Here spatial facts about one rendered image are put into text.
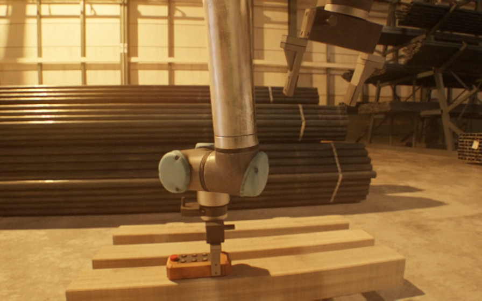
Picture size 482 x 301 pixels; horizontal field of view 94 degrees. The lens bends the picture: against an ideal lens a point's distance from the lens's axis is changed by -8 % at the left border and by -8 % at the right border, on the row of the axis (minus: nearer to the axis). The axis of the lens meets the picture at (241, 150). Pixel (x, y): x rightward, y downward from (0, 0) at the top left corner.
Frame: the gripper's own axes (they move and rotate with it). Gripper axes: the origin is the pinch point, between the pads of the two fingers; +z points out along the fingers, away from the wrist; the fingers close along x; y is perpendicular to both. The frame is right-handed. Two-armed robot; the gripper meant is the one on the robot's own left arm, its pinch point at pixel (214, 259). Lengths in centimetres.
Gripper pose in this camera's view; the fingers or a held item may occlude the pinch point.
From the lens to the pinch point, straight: 77.0
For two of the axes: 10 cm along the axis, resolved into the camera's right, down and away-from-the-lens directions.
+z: 0.1, 10.0, 0.8
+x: -1.5, -0.8, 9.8
